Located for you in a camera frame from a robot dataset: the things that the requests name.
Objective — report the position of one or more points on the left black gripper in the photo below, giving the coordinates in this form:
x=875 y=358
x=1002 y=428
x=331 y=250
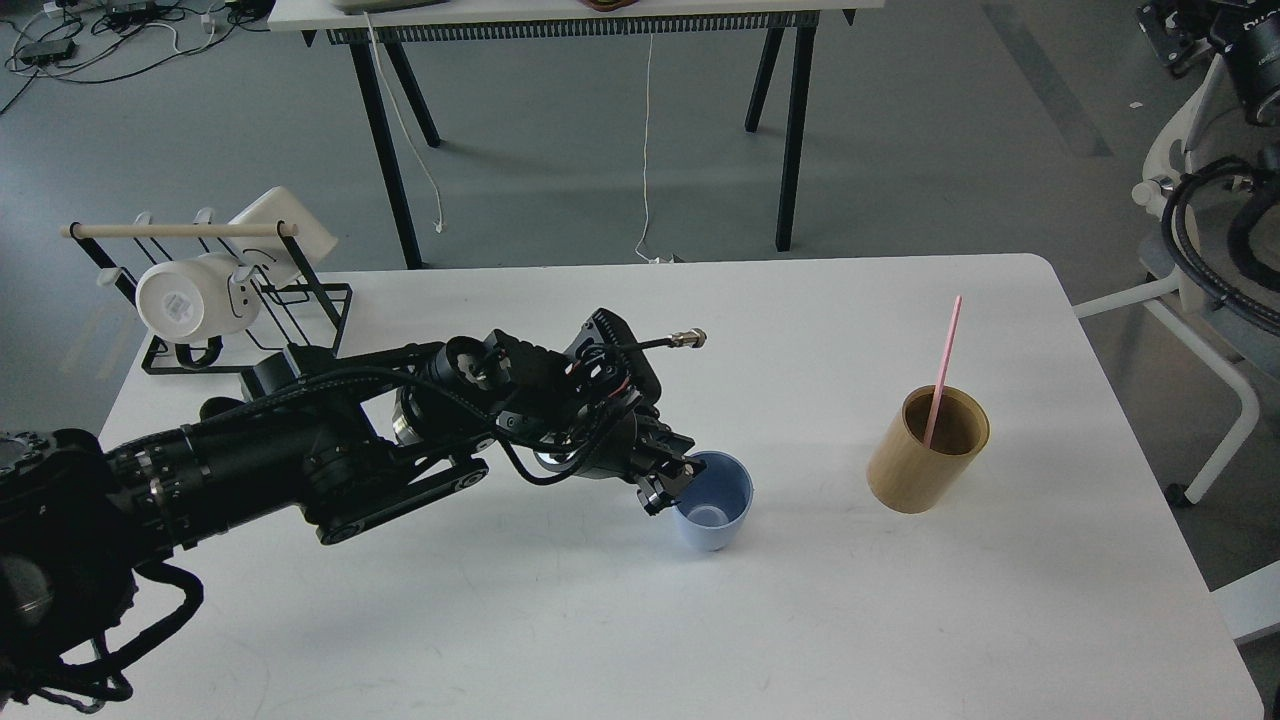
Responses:
x=602 y=420

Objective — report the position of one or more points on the blue plastic cup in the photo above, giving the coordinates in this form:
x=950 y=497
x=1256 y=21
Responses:
x=712 y=510

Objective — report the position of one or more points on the pink chopstick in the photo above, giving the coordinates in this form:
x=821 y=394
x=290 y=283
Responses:
x=938 y=391

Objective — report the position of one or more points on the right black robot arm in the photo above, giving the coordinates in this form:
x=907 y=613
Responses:
x=1243 y=36

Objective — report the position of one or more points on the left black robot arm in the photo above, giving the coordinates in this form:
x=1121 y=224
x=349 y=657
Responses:
x=353 y=442

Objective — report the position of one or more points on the bamboo cylinder holder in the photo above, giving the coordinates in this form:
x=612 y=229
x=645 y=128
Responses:
x=910 y=475

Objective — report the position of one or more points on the white mug on rack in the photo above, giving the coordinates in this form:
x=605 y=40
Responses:
x=193 y=300

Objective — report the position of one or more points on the wooden dowel rod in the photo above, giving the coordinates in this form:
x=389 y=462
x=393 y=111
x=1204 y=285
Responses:
x=82 y=231

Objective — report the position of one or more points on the black wire dish rack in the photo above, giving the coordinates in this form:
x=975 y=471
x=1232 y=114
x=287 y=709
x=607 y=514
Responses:
x=297 y=308

